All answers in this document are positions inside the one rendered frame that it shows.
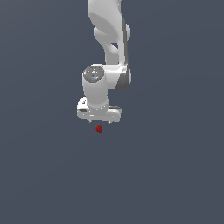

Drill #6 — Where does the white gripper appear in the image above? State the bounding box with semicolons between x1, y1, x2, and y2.
76;96;123;125

